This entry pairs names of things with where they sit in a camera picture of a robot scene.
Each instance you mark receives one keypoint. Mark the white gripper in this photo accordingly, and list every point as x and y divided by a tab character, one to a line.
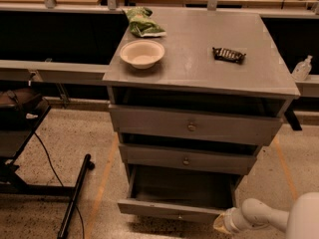
229	221

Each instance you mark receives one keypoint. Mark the grey bottom drawer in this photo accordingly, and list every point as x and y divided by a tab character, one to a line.
179	194

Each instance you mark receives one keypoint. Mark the grey drawer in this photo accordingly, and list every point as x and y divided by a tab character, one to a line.
179	194
186	159
195	125

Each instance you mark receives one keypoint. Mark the grey middle drawer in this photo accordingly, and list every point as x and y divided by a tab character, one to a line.
186	159

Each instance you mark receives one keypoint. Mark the grey top drawer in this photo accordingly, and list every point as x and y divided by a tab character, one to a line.
195	125

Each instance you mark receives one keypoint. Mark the grey wooden drawer cabinet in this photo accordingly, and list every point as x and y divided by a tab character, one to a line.
188	77

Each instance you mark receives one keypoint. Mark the dark candy bar wrapper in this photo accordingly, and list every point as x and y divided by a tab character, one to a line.
228	55

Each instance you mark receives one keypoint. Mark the clear hand sanitizer bottle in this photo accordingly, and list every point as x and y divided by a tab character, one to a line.
302	69

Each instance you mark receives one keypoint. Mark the white paper bowl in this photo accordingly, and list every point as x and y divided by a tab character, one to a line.
142	54

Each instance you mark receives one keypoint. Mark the green chip bag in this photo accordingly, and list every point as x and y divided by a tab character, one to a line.
142	25

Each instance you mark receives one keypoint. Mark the dark bag on cart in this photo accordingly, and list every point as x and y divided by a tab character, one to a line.
21	108

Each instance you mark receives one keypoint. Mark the black cart frame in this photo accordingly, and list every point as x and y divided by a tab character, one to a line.
52	157

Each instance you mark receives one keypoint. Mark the grey metal rail shelf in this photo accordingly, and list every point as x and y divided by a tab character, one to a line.
50	72

